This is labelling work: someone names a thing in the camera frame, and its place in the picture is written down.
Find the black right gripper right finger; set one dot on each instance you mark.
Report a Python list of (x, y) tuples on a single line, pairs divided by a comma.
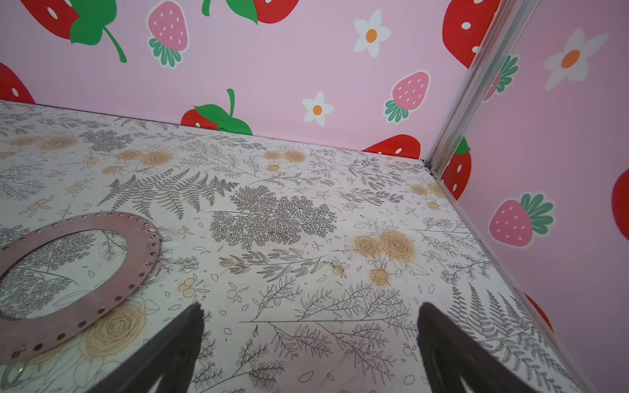
[(453, 361)]

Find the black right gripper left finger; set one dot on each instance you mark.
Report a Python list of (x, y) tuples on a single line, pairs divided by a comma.
[(167, 361)]

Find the large perforated metal keyring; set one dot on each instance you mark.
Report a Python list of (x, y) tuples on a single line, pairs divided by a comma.
[(23, 339)]

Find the aluminium corner post right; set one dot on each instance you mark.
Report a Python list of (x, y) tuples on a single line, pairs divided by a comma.
[(503, 33)]

